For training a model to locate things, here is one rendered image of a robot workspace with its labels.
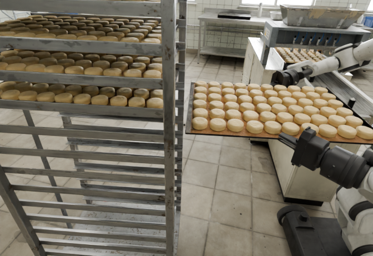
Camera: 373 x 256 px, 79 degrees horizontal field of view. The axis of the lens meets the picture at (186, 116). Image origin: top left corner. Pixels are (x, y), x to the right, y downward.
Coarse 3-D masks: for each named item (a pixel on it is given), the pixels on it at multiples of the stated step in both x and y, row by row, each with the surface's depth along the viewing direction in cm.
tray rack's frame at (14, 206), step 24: (0, 48) 79; (0, 168) 80; (48, 168) 110; (0, 192) 83; (24, 216) 93; (96, 216) 147; (120, 216) 147; (144, 216) 148; (96, 240) 133; (120, 240) 133
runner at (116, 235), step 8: (40, 232) 100; (48, 232) 100; (56, 232) 99; (64, 232) 99; (72, 232) 98; (80, 232) 98; (88, 232) 98; (96, 232) 101; (104, 232) 101; (112, 232) 101; (144, 240) 98; (152, 240) 98; (160, 240) 98
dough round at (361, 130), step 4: (356, 128) 71; (360, 128) 71; (364, 128) 71; (368, 128) 71; (360, 132) 70; (364, 132) 69; (368, 132) 69; (372, 132) 69; (360, 136) 70; (364, 136) 69; (368, 136) 69; (372, 136) 69
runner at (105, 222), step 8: (32, 216) 94; (40, 216) 94; (48, 216) 94; (56, 216) 97; (64, 216) 97; (96, 224) 94; (104, 224) 94; (112, 224) 94; (120, 224) 93; (128, 224) 93; (136, 224) 93; (144, 224) 92; (152, 224) 92; (160, 224) 95
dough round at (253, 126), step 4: (248, 124) 71; (252, 124) 71; (256, 124) 71; (260, 124) 71; (248, 128) 71; (252, 128) 70; (256, 128) 69; (260, 128) 70; (252, 132) 70; (256, 132) 70; (260, 132) 70
